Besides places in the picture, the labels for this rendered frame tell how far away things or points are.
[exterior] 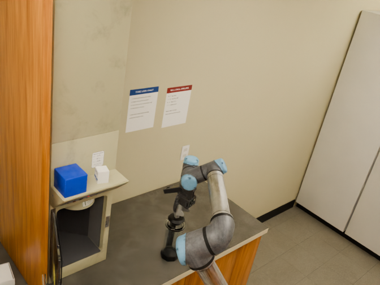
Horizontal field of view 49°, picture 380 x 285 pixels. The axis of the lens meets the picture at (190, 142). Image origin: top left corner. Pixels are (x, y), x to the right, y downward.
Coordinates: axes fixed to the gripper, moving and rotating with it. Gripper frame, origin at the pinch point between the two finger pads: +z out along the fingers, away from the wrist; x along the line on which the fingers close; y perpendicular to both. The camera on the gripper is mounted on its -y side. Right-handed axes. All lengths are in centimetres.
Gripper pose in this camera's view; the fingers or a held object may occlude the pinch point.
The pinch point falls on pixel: (177, 214)
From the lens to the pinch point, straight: 222.3
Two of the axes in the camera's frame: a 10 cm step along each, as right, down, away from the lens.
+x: 5.3, -3.0, 7.9
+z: -1.7, 8.8, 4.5
